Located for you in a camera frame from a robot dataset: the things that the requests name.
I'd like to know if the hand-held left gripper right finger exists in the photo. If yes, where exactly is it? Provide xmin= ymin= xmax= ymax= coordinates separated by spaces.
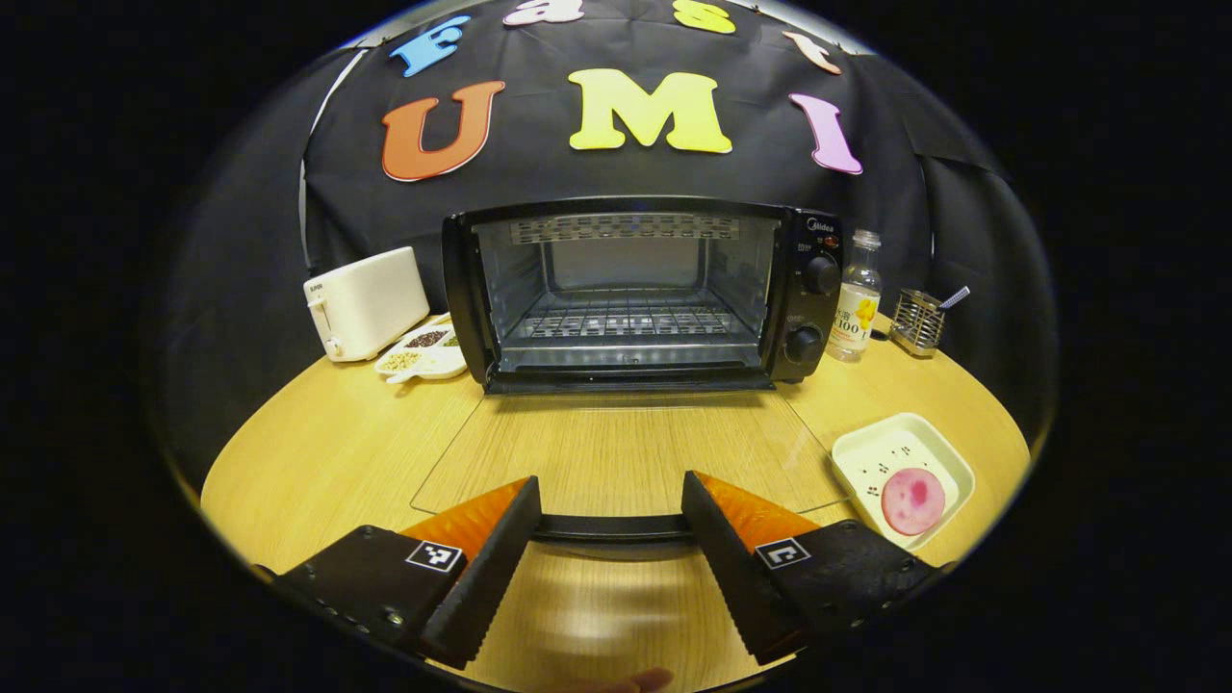
xmin=680 ymin=470 xmax=942 ymax=666

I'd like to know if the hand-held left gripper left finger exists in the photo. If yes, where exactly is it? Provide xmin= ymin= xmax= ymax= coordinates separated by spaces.
xmin=272 ymin=475 xmax=543 ymax=671

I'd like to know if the pink round food slice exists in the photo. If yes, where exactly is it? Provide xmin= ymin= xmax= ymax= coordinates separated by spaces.
xmin=881 ymin=468 xmax=946 ymax=537

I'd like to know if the white square plate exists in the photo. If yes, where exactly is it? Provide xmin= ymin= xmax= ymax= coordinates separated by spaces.
xmin=832 ymin=412 xmax=976 ymax=552

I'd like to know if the black electric oven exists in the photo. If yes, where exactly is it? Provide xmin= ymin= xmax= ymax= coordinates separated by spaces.
xmin=412 ymin=197 xmax=853 ymax=561

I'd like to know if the metal oven rack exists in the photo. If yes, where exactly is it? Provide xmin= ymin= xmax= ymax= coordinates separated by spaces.
xmin=525 ymin=289 xmax=737 ymax=340

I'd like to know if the white divided snack dish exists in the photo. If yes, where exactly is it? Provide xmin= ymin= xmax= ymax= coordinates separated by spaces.
xmin=373 ymin=318 xmax=470 ymax=384

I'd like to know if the clear glass bottle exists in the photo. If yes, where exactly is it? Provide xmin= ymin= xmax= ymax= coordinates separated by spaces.
xmin=826 ymin=229 xmax=883 ymax=363

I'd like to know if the white toaster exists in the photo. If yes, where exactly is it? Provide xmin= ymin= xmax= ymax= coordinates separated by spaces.
xmin=303 ymin=246 xmax=431 ymax=363

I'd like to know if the black backdrop cloth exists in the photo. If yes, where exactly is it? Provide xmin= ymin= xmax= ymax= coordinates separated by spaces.
xmin=168 ymin=0 xmax=1055 ymax=482

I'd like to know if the wire mesh holder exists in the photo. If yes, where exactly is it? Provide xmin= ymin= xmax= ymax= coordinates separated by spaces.
xmin=889 ymin=289 xmax=946 ymax=359

